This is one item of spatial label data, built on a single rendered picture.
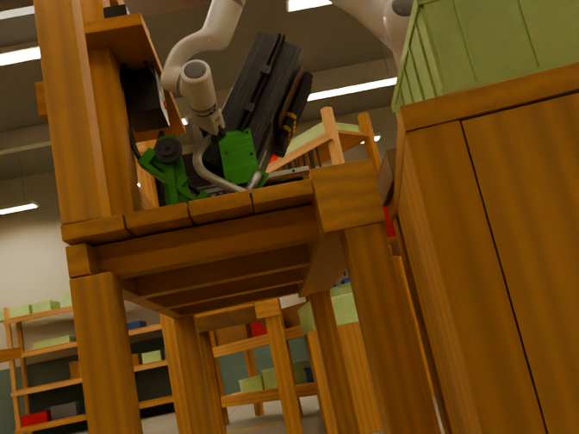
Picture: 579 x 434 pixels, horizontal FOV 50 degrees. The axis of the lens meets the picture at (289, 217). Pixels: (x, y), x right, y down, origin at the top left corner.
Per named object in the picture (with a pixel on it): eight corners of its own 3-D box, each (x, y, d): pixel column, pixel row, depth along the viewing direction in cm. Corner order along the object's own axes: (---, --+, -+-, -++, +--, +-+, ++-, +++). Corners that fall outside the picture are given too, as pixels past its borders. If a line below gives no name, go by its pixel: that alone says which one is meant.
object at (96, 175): (191, 289, 282) (158, 92, 302) (102, 217, 137) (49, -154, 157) (171, 294, 281) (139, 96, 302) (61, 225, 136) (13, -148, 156)
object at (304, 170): (308, 185, 233) (306, 178, 234) (310, 173, 217) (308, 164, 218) (203, 206, 231) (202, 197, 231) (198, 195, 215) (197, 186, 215)
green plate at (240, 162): (263, 192, 210) (252, 141, 219) (261, 179, 202) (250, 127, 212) (228, 199, 209) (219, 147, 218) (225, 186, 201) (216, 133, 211)
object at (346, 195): (329, 291, 284) (321, 259, 287) (387, 220, 137) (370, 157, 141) (298, 298, 283) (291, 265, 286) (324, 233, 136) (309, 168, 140)
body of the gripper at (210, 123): (224, 102, 187) (228, 125, 197) (197, 88, 190) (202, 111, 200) (208, 120, 184) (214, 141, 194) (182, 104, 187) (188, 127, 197)
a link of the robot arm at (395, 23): (449, 85, 169) (424, 8, 174) (449, 58, 151) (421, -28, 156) (405, 100, 171) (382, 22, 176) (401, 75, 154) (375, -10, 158)
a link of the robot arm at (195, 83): (180, 105, 184) (208, 114, 183) (171, 76, 173) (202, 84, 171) (192, 84, 188) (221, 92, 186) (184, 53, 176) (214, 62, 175)
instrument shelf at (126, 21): (186, 133, 267) (184, 125, 268) (142, 24, 179) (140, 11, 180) (127, 145, 265) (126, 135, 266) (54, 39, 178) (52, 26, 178)
